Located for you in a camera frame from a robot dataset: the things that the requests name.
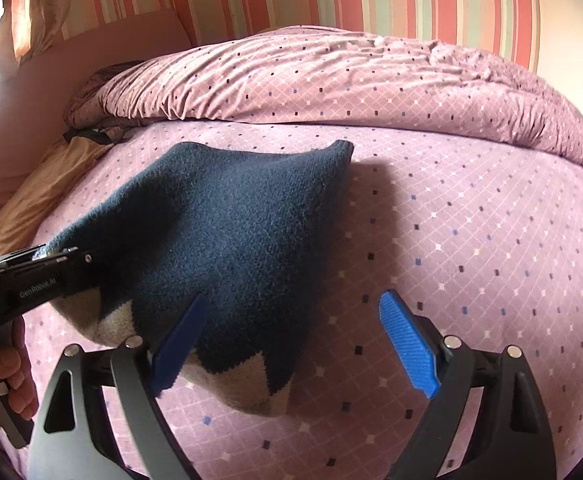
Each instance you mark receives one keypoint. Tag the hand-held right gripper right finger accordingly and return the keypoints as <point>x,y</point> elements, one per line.
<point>411,345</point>

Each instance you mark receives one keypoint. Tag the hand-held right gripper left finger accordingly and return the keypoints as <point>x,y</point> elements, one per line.
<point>179,342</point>

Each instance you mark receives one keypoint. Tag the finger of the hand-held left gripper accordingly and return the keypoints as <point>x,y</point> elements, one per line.
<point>64,255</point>

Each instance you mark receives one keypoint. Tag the navy argyle knit sweater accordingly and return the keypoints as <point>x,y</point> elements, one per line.
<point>231,240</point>

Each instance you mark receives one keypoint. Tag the person's left hand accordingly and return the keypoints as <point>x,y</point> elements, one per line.
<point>4,370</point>

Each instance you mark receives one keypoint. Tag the tan pillow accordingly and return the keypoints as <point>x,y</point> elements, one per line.
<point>41,195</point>

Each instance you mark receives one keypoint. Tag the purple dotted bed sheet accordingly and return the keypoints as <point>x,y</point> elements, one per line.
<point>446,260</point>

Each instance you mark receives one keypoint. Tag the brown patterned cloth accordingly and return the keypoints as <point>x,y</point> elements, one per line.
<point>94,92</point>

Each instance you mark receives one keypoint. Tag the pink headboard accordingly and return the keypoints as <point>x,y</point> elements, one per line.
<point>46,85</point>

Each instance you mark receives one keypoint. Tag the orange curtain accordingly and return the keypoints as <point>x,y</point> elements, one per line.
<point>36,5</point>

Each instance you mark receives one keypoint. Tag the purple dotted duvet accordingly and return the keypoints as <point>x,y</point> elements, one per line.
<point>346,80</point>

